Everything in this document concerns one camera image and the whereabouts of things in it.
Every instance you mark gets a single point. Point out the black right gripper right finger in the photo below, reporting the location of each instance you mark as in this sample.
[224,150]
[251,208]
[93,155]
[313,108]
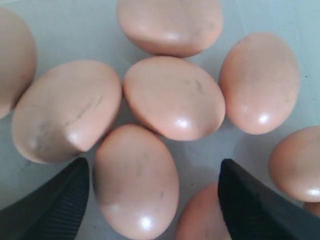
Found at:
[252,211]

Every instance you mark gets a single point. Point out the clear plastic bin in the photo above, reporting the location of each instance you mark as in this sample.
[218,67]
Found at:
[67,30]

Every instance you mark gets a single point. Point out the brown egg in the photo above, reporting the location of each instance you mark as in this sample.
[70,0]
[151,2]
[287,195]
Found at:
[66,111]
[294,164]
[136,183]
[174,97]
[201,218]
[18,59]
[260,82]
[179,28]

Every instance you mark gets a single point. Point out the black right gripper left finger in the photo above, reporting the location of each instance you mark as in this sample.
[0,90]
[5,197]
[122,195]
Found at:
[54,211]

